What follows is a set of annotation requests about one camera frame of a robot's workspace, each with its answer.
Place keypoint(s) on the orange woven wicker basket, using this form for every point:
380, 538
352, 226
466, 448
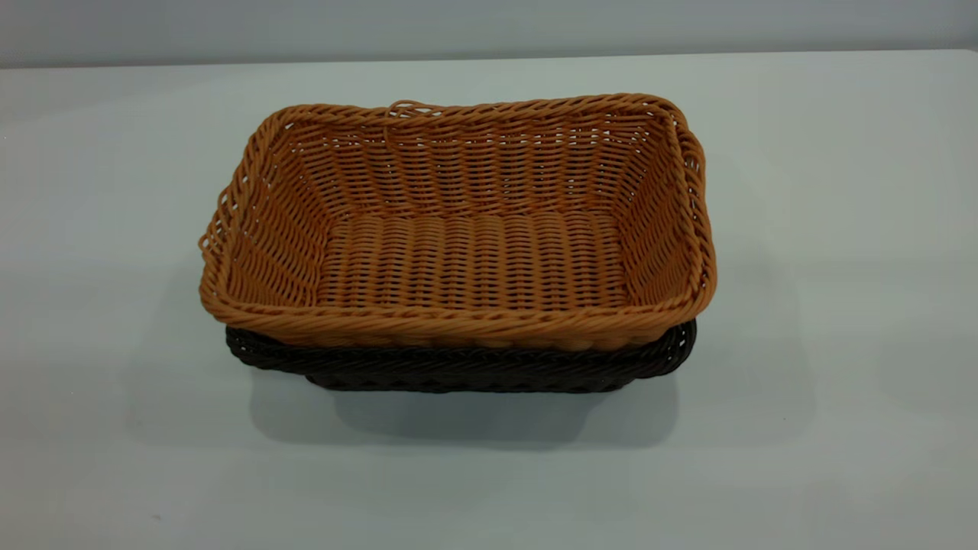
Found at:
474, 260

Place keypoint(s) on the black woven wicker basket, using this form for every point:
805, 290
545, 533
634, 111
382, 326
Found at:
474, 370

